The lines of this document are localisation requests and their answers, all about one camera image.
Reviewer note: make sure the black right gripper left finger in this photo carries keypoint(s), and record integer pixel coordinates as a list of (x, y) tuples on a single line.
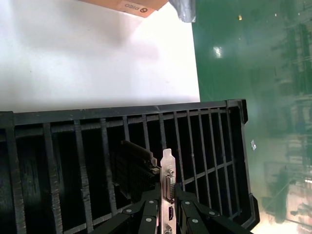
[(146, 214)]

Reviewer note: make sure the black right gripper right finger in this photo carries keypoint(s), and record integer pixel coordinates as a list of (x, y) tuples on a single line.
[(192, 214)]

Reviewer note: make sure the black graphics card silver bracket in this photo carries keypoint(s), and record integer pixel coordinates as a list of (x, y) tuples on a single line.
[(168, 170)]

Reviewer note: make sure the clear plastic bag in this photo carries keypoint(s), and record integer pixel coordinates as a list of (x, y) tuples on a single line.
[(185, 9)]

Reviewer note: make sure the black slotted plastic container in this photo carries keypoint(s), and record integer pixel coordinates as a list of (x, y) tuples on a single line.
[(73, 114)]

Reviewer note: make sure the brown cardboard box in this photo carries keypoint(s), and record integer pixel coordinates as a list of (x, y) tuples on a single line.
[(136, 6)]

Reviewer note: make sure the small pale floor scrap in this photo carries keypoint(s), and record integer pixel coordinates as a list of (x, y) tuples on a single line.
[(253, 144)]

